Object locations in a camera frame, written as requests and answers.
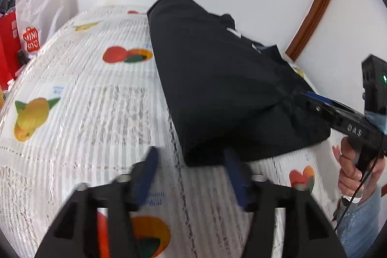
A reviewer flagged red paper bag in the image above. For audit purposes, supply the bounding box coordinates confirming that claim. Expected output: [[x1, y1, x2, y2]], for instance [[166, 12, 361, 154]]
[[0, 8, 25, 92]]

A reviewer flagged white paper bag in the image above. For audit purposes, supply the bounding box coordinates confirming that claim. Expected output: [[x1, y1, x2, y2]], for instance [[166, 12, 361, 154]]
[[15, 0, 66, 58]]

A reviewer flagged small black object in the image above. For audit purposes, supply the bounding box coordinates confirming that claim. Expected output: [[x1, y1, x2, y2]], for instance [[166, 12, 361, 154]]
[[16, 49, 31, 66]]

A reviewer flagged fruit print bed sheet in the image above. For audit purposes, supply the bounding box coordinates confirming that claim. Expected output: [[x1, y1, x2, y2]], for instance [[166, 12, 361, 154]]
[[0, 4, 343, 258]]

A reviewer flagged blue white black jacket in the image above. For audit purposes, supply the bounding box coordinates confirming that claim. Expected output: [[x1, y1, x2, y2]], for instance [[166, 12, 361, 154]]
[[147, 0, 331, 168]]

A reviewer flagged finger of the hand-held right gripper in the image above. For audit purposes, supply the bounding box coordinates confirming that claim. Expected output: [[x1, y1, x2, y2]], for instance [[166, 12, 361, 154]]
[[305, 90, 355, 112], [297, 93, 337, 128]]

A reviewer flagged black cable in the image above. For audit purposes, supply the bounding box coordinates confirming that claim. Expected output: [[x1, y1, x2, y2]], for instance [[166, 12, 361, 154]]
[[333, 146, 386, 231]]

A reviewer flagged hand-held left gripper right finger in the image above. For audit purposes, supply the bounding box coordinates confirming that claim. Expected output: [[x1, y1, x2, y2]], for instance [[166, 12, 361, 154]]
[[224, 148, 348, 258]]

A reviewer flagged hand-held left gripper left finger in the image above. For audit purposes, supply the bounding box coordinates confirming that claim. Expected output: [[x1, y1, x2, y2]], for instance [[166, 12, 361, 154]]
[[35, 147, 159, 258]]

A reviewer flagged dark cloth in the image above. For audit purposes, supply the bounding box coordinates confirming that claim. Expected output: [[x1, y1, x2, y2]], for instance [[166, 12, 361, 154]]
[[0, 0, 17, 17]]

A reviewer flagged person's right hand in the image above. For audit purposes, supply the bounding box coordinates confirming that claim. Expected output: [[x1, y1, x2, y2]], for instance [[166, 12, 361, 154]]
[[332, 136, 378, 199]]

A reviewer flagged brown wooden door frame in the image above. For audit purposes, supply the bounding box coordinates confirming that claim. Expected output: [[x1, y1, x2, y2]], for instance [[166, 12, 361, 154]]
[[285, 0, 346, 61]]

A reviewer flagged person's right forearm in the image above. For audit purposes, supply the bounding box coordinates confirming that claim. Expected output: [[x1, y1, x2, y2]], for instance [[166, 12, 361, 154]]
[[335, 187, 384, 255]]

